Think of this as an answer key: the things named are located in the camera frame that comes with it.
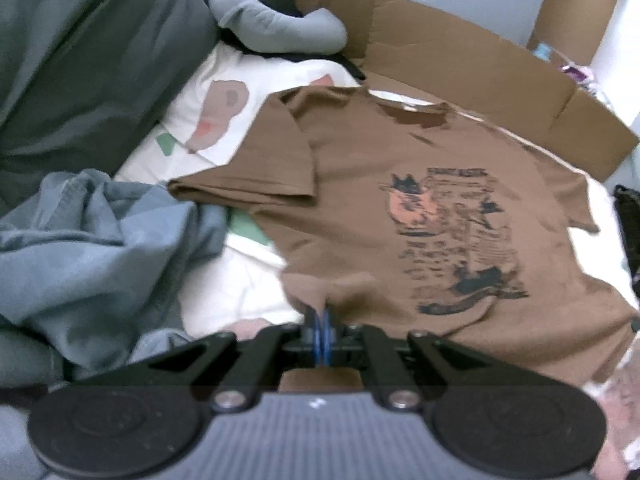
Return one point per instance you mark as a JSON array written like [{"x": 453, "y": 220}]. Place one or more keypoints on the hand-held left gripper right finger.
[{"x": 330, "y": 332}]

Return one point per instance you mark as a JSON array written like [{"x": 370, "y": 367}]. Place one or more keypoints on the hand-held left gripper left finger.
[{"x": 314, "y": 332}]

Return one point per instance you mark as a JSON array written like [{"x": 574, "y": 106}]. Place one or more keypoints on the brown printed t-shirt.
[{"x": 375, "y": 160}]

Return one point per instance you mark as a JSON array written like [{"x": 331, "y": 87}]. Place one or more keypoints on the grey-blue garment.
[{"x": 100, "y": 250}]

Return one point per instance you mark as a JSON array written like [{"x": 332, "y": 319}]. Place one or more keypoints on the bear-print cream blanket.
[{"x": 240, "y": 80}]

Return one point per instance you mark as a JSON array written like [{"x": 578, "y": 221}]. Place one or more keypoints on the flat cardboard sheet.
[{"x": 450, "y": 45}]

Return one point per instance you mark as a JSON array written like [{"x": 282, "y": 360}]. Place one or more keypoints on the grey neck pillow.
[{"x": 260, "y": 25}]

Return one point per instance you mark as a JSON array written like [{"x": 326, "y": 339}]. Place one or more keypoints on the black knit garment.
[{"x": 629, "y": 230}]

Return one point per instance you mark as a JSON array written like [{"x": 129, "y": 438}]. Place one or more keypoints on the dark green blanket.
[{"x": 100, "y": 60}]

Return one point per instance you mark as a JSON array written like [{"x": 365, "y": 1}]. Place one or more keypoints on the purple white packet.
[{"x": 580, "y": 75}]

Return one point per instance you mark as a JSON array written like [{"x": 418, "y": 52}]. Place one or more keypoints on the tall cardboard box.
[{"x": 575, "y": 20}]

